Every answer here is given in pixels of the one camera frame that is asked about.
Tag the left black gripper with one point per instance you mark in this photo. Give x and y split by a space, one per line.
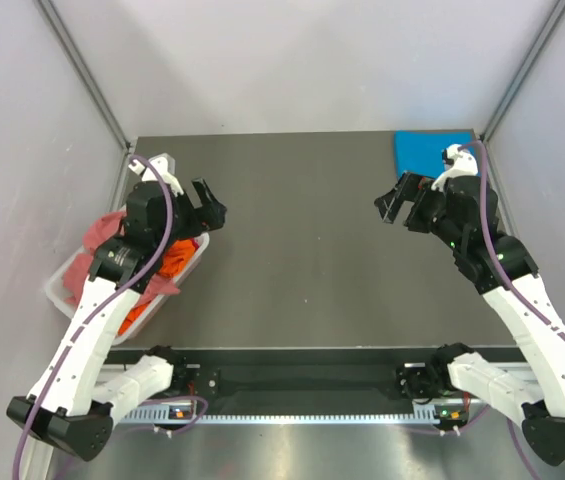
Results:
207 217

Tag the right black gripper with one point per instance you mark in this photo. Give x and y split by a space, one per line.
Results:
406 189

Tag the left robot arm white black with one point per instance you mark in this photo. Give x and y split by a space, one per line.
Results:
67 409

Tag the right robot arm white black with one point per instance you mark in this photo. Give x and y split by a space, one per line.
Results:
463 214

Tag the white plastic laundry basket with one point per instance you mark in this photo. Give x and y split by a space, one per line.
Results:
120 264

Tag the orange t shirt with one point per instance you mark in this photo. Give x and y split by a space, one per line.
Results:
162 284

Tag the folded blue t shirt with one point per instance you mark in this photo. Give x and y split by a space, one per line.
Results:
421 152

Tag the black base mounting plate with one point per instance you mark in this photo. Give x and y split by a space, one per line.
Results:
242 385

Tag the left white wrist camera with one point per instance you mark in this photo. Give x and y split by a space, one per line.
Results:
164 165

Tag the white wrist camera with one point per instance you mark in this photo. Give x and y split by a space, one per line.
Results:
164 165
459 161

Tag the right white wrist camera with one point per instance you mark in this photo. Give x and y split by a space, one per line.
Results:
459 161

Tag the left aluminium frame post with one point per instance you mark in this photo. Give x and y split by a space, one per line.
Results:
53 18

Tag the aluminium frame post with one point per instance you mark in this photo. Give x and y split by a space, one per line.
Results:
53 18
532 55

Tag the right aluminium frame post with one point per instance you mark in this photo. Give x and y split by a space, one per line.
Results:
532 55

